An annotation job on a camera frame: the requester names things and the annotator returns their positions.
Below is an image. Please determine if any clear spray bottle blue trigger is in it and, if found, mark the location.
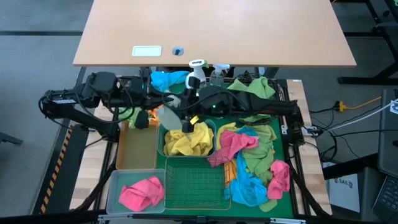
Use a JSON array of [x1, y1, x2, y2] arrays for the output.
[[157, 105, 183, 131]]

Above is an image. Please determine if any clear plastic bin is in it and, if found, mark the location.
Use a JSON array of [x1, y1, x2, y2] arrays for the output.
[[106, 169, 167, 215]]

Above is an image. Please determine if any black chair leg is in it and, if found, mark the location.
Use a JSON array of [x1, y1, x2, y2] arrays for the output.
[[0, 132, 24, 146]]

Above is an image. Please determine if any white cable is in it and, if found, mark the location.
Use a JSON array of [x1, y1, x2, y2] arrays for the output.
[[326, 99, 398, 132]]

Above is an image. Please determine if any green table mat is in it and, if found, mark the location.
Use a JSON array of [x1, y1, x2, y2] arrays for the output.
[[126, 79, 295, 218]]

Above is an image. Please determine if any pink microfiber towel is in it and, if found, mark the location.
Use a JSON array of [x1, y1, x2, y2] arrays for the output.
[[207, 129, 259, 168], [118, 175, 165, 212], [266, 159, 291, 200]]

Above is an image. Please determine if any green microfiber towel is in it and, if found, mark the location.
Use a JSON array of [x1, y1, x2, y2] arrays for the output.
[[119, 106, 141, 129], [226, 77, 277, 100], [241, 124, 278, 187], [258, 198, 278, 213]]

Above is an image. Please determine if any black keyboard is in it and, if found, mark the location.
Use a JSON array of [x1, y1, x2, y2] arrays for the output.
[[371, 174, 398, 223]]

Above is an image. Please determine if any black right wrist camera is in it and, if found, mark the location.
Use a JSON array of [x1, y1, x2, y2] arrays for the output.
[[186, 76, 202, 98]]

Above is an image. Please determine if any black desk leg frame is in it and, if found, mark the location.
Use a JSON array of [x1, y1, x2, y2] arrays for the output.
[[337, 0, 398, 86]]

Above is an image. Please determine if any yellow microfiber towel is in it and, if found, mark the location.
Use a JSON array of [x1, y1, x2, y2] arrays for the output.
[[216, 122, 239, 150], [183, 121, 215, 156], [164, 129, 195, 156]]

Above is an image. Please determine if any clear spray bottle white trigger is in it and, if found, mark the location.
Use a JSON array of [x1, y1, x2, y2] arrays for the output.
[[209, 63, 231, 87]]

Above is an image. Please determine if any silver camera mount bar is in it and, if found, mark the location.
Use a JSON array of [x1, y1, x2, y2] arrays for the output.
[[98, 214, 307, 224]]

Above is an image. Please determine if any yellow extension cable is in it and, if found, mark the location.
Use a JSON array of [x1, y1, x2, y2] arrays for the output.
[[335, 96, 382, 113]]

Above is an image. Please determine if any black table frame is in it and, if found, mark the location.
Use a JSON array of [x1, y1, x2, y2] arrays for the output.
[[74, 74, 332, 218]]

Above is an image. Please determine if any white cardboard box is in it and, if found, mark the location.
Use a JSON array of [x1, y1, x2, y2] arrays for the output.
[[326, 172, 361, 213]]

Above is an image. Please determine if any light wood desk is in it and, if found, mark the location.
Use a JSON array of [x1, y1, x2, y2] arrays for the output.
[[73, 0, 357, 68]]

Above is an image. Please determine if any hazard striped floor strip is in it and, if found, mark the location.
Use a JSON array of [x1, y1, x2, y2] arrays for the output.
[[39, 126, 74, 215]]

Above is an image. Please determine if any green wire basket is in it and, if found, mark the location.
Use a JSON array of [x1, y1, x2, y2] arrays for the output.
[[164, 155, 233, 211]]

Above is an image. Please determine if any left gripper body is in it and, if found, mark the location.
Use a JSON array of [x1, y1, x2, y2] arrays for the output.
[[118, 76, 162, 108]]

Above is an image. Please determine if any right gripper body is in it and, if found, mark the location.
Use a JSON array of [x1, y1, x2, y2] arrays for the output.
[[182, 90, 208, 126]]

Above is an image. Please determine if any grey computer case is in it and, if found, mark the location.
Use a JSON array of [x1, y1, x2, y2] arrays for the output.
[[377, 88, 398, 178]]

